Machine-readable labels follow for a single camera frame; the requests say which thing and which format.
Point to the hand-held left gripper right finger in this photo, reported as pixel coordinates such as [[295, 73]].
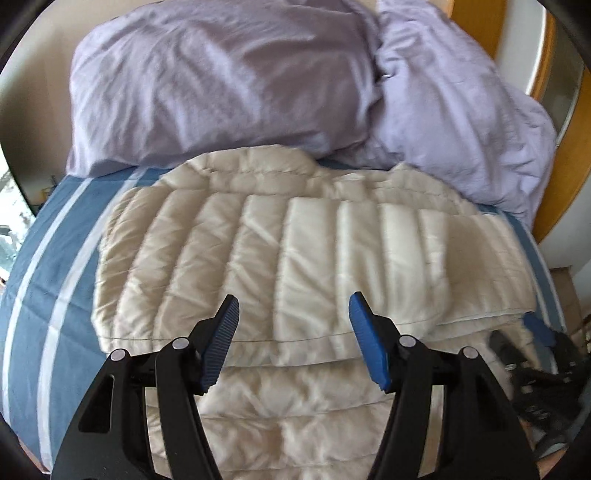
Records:
[[367, 341]]

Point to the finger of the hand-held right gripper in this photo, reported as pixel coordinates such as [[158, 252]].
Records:
[[539, 330], [503, 346]]

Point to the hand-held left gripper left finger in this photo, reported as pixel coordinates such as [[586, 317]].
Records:
[[221, 341]]

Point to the cream puffer jacket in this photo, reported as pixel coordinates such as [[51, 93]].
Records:
[[300, 240]]

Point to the cardboard box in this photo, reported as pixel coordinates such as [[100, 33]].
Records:
[[565, 290]]

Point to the blue white striped bed sheet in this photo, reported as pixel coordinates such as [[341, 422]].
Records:
[[41, 277]]

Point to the crumpled lilac duvet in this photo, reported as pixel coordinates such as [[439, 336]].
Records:
[[461, 115]]

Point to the window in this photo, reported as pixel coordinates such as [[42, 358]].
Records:
[[16, 221]]

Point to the lilac pillow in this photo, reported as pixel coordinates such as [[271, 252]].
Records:
[[207, 83]]

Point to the mirror panel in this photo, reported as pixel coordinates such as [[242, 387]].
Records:
[[556, 69]]

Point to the wooden frame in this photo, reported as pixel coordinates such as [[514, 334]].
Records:
[[512, 46]]

